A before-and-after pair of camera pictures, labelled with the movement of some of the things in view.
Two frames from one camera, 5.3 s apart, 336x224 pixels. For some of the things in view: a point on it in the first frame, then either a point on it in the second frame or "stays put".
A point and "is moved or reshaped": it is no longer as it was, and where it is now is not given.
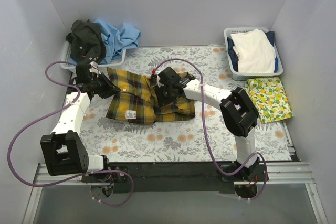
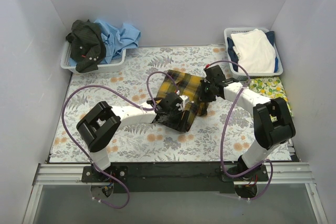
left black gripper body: [104, 87] -> [172, 120]
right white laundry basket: [237, 75] stays put
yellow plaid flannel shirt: [136, 103] is moved or reshaped
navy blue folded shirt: [234, 56] stays put
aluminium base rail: [279, 173] stays put
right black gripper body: [163, 95] -> [206, 96]
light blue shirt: [117, 40] stays put
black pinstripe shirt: [87, 45] stays put
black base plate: [175, 177] stays put
